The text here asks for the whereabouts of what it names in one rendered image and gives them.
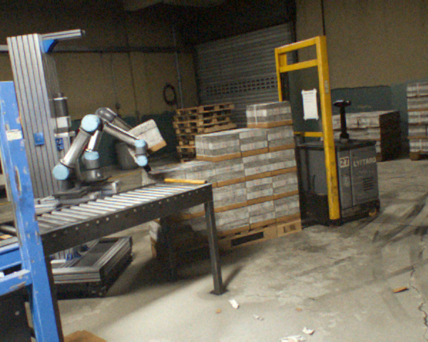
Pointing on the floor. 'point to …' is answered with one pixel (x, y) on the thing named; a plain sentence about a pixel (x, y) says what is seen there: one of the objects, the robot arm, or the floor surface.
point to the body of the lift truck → (344, 174)
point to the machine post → (24, 211)
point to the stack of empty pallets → (197, 115)
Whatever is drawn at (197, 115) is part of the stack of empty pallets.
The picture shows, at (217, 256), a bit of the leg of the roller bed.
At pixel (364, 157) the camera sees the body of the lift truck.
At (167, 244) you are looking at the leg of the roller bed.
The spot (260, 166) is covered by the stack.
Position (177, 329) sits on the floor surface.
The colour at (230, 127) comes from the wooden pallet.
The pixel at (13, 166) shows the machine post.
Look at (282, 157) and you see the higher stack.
